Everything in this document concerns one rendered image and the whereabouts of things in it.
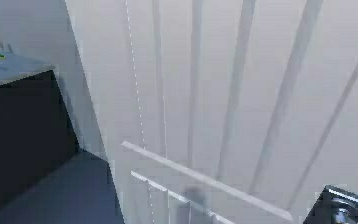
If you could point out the black cupboard with grey top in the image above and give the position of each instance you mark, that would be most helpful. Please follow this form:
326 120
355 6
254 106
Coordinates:
27 133

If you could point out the white panelled room door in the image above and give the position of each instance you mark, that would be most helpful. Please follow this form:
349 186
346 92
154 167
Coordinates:
220 83

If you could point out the black shiny box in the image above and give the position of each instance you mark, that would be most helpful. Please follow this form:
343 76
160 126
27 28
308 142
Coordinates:
333 208

